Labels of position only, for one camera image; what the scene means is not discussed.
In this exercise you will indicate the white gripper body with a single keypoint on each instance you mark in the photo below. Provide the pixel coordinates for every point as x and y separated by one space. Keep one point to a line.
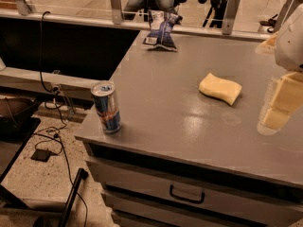
290 46

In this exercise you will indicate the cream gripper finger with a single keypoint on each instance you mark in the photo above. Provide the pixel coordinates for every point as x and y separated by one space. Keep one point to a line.
268 46
283 97

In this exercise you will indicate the yellow sponge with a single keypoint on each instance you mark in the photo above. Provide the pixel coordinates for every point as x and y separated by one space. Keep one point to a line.
223 89

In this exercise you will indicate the blue white chip bag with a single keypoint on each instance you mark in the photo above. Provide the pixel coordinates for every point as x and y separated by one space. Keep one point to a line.
161 25

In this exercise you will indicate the grey drawer cabinet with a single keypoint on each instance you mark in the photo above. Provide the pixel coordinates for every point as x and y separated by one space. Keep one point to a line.
171 133

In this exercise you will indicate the blue silver energy drink can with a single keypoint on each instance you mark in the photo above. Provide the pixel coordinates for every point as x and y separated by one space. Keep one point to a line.
104 96

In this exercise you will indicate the black leaning bar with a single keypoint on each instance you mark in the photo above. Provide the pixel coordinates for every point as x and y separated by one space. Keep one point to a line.
81 175

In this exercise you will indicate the black power adapter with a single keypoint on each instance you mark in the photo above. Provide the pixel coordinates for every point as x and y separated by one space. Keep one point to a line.
41 155

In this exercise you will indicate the black drawer handle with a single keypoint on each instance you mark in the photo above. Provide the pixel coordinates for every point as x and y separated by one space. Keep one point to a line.
181 194

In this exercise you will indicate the metal railing frame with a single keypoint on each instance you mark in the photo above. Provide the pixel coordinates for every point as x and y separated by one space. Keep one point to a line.
197 19

